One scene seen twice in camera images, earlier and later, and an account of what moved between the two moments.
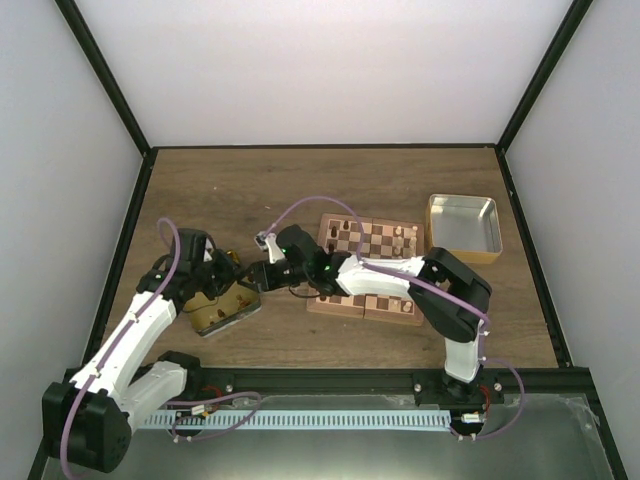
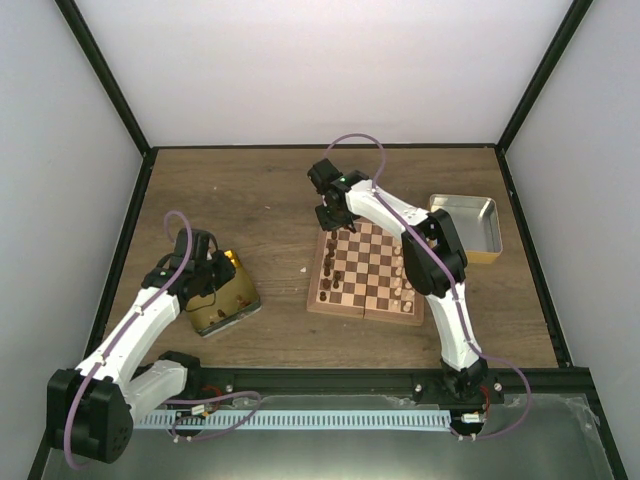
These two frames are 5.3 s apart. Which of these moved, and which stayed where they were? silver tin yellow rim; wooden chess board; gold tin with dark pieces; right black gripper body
Moved: right black gripper body
Stayed: silver tin yellow rim; gold tin with dark pieces; wooden chess board
